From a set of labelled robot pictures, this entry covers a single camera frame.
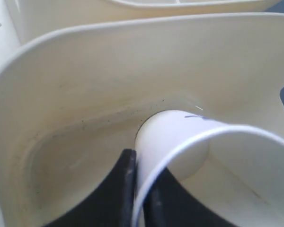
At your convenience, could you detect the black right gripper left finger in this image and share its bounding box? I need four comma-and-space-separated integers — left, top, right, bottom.
47, 149, 136, 227

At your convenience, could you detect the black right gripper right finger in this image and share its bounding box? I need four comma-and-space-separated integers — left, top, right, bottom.
143, 168, 234, 227

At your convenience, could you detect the cream right storage bin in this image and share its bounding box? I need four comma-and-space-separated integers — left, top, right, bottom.
5, 0, 278, 44

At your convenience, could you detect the white paper cup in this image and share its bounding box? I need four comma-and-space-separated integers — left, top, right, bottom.
132, 110, 284, 227

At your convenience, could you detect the cream storage bin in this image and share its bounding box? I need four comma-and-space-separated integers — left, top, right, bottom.
5, 0, 278, 44
0, 13, 284, 227

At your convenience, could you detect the cream middle storage bin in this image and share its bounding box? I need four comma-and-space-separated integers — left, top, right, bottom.
0, 13, 284, 227

